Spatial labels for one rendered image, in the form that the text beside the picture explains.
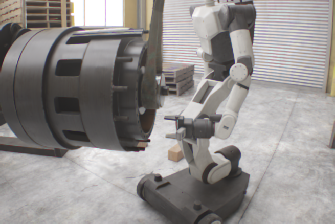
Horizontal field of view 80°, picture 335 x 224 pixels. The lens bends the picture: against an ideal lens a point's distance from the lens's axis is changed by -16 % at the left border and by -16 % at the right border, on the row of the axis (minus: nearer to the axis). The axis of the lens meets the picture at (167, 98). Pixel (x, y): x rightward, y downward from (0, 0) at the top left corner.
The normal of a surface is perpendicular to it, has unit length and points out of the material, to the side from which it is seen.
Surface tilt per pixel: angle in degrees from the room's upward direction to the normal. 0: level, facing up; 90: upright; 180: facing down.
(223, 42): 108
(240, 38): 77
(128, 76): 66
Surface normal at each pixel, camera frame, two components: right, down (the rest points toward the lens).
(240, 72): -0.39, 0.00
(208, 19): -0.52, 0.40
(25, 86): -0.14, 0.02
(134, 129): -0.13, 0.69
